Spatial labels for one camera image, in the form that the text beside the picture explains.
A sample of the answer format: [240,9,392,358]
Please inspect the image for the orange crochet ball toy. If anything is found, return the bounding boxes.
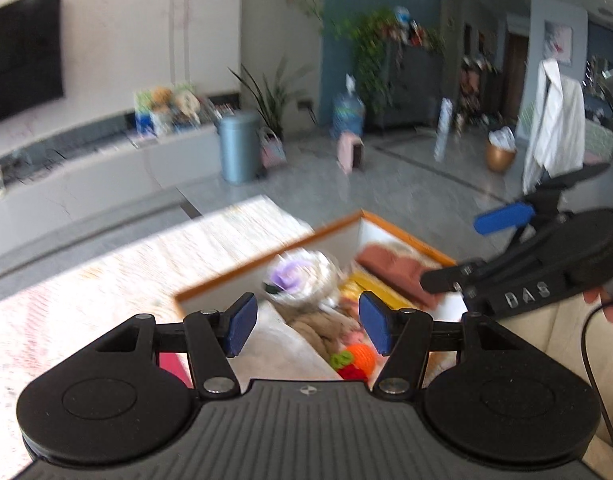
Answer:
[329,344,377,382]

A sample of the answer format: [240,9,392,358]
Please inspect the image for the pink scouring sponge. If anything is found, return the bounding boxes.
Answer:
[355,244,442,310]

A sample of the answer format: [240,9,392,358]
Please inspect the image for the clear plastic bouquet bag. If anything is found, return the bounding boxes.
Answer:
[262,247,343,309]

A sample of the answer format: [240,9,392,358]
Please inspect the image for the pink box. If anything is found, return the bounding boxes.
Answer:
[158,352,194,389]

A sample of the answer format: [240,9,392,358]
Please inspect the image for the white hanging shirt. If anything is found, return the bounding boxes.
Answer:
[523,58,585,193]

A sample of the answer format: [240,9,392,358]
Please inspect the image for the white folded towel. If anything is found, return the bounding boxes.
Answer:
[229,300,340,391]

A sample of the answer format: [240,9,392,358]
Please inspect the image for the copper round pot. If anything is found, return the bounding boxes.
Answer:
[485,130,517,174]

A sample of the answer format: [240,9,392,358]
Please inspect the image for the brown plush toy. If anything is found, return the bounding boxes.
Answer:
[288,309,363,361]

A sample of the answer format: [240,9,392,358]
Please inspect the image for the orange rimmed white box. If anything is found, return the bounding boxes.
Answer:
[174,211,453,387]

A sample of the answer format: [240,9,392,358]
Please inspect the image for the pink space heater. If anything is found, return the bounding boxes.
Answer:
[337,130,364,174]

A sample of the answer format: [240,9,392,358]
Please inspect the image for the white lace tablecloth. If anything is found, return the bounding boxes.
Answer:
[0,195,313,479]

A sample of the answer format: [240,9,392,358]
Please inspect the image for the pink woven basket bag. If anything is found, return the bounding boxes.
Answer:
[259,126,287,169]

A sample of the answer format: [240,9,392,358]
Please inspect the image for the dark cabinet with plants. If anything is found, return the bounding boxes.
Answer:
[335,6,444,131]

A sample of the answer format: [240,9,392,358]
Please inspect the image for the blue water jug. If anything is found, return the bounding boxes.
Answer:
[331,74,366,139]

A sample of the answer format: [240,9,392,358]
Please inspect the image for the blue-grey trash bin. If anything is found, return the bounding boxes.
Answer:
[218,110,262,185]

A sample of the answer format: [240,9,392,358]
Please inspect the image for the teddy bear gift box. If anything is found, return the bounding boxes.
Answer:
[133,82,202,138]

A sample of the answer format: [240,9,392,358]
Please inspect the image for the long leaf potted plant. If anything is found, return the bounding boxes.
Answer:
[229,56,312,141]

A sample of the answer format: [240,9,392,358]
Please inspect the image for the black cable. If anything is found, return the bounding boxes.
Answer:
[580,301,613,461]

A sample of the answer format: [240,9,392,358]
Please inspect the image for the black wall television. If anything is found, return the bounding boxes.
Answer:
[0,0,64,122]

